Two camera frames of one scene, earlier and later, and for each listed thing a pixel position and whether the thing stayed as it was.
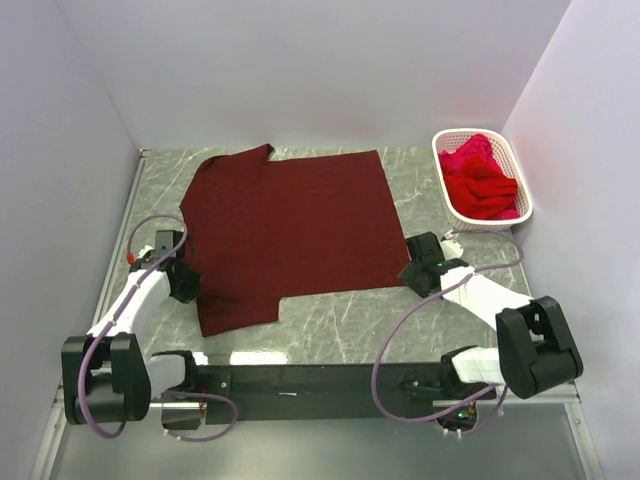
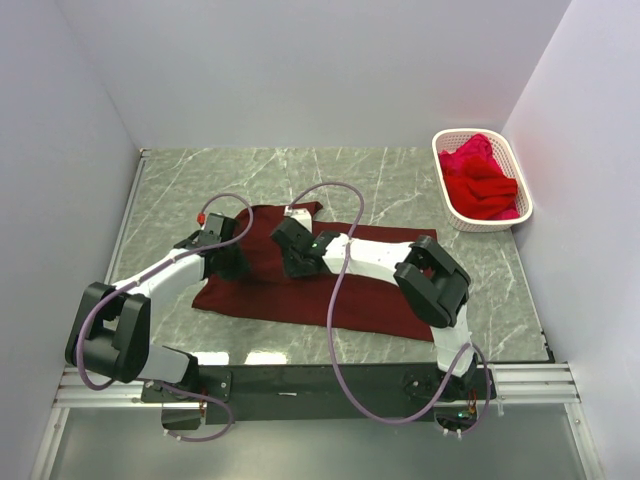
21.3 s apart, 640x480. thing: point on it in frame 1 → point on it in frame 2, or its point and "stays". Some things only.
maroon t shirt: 258,227 → 269,289
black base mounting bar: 276,391 stays
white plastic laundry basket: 481,183 stays
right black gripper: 415,273 → 293,263
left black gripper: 186,282 → 233,261
